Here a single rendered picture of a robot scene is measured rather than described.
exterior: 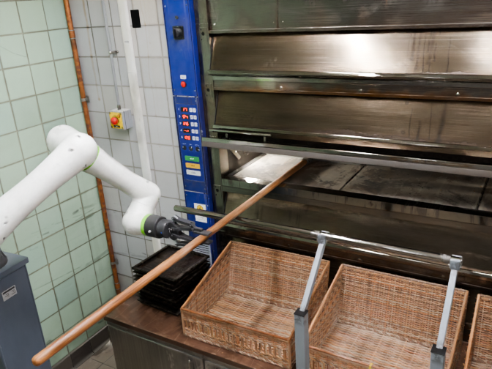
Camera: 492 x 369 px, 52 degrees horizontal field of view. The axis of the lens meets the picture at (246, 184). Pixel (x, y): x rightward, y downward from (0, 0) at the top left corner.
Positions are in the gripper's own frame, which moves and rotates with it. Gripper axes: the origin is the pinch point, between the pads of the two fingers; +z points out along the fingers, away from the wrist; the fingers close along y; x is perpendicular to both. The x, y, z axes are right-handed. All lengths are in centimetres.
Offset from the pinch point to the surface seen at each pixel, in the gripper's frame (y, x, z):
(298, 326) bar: 28.9, -0.3, 39.1
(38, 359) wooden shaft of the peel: 0, 77, 1
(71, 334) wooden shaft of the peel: -1, 66, 1
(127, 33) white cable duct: -71, -58, -79
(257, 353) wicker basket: 58, -11, 14
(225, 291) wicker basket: 58, -46, -25
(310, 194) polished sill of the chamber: 3, -60, 18
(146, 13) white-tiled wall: -80, -60, -66
